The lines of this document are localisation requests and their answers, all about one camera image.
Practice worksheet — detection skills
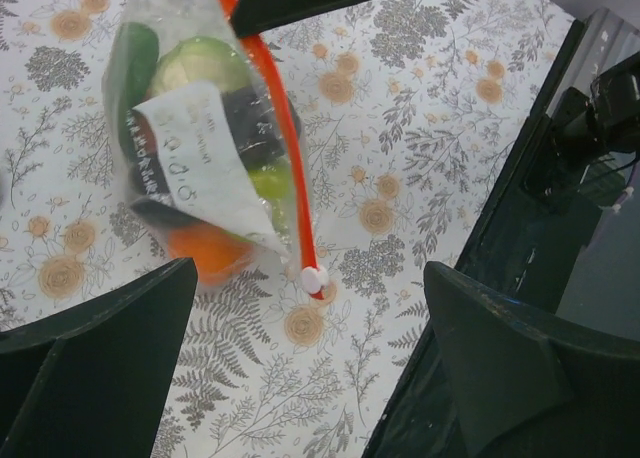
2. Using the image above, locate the fake green cabbage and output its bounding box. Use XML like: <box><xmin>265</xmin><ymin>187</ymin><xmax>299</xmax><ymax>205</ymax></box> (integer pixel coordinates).
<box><xmin>149</xmin><ymin>36</ymin><xmax>251</xmax><ymax>97</ymax></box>

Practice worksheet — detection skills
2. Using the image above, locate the fake green cucumber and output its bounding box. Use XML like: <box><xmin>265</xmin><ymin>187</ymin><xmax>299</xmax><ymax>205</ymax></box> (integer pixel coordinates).
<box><xmin>105</xmin><ymin>22</ymin><xmax>159</xmax><ymax>157</ymax></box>

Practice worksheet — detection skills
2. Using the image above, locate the fake orange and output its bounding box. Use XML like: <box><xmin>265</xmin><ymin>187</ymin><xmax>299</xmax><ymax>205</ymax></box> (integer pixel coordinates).
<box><xmin>167</xmin><ymin>223</ymin><xmax>254</xmax><ymax>286</ymax></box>

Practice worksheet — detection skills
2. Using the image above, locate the clear zip top bag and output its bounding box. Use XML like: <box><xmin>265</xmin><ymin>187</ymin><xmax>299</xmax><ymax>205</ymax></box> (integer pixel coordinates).
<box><xmin>102</xmin><ymin>0</ymin><xmax>329</xmax><ymax>299</ymax></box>

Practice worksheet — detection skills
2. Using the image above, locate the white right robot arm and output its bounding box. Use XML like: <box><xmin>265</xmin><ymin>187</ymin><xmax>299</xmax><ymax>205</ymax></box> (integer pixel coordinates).
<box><xmin>229</xmin><ymin>0</ymin><xmax>639</xmax><ymax>203</ymax></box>

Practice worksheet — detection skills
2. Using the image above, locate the fake dark purple plum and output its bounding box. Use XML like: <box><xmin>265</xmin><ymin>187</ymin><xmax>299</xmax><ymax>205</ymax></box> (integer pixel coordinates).
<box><xmin>221</xmin><ymin>86</ymin><xmax>286</xmax><ymax>170</ymax></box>

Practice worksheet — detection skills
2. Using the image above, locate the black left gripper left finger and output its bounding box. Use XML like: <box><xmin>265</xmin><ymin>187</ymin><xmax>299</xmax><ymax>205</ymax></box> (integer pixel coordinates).
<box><xmin>1</xmin><ymin>259</ymin><xmax>197</xmax><ymax>457</ymax></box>

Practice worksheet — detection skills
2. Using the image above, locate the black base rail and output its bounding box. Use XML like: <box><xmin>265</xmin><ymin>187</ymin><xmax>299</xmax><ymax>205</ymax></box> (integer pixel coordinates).
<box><xmin>365</xmin><ymin>8</ymin><xmax>639</xmax><ymax>457</ymax></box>

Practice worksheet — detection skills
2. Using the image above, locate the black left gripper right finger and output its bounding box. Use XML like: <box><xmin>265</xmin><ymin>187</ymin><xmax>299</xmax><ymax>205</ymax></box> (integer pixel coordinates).
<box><xmin>424</xmin><ymin>262</ymin><xmax>639</xmax><ymax>457</ymax></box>

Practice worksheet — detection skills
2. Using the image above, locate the floral tablecloth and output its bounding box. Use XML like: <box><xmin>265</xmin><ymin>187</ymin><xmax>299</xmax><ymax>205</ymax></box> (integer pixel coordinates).
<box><xmin>1</xmin><ymin>0</ymin><xmax>572</xmax><ymax>457</ymax></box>

